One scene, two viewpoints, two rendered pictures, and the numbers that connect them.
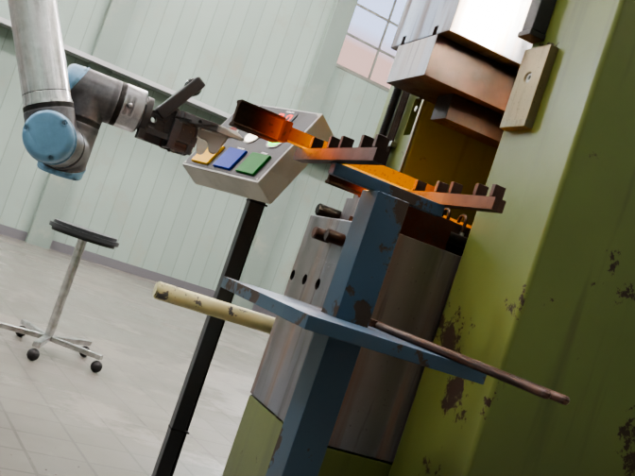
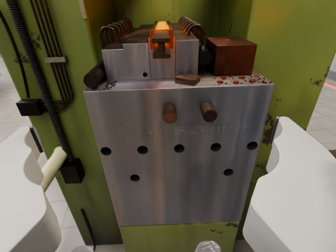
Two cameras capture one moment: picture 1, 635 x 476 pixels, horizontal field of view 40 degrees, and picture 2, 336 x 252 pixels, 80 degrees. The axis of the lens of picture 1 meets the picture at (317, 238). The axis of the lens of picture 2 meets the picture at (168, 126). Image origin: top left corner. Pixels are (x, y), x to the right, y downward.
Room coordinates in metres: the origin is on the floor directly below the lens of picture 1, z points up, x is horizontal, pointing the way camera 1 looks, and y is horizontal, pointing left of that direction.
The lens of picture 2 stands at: (1.79, 0.33, 1.06)
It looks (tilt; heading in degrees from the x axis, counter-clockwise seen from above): 31 degrees down; 290
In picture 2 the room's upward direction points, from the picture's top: 2 degrees counter-clockwise
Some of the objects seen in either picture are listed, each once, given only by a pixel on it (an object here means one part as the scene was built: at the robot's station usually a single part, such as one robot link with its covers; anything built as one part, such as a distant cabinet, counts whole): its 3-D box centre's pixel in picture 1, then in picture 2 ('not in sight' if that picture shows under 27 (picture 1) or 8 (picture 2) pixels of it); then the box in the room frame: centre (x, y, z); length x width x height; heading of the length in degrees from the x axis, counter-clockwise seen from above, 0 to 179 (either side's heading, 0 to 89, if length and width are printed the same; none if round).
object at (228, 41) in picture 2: (416, 226); (227, 54); (1.83, -0.19, 0.95); 0.12 x 0.09 x 0.07; 111
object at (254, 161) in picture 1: (253, 164); not in sight; (2.31, 0.22, 1.01); 0.07 x 0.05 x 0.07; 46
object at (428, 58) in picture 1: (485, 93); not in sight; (2.05, -0.27, 1.32); 0.42 x 0.20 x 0.10; 111
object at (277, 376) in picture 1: (415, 350); (174, 117); (2.00, -0.29, 0.69); 0.56 x 0.38 x 0.45; 111
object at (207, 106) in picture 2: (334, 237); (208, 111); (1.84, -0.03, 0.87); 0.04 x 0.03 x 0.03; 111
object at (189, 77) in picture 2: not in sight; (187, 79); (1.89, -0.07, 0.92); 0.04 x 0.03 x 0.01; 171
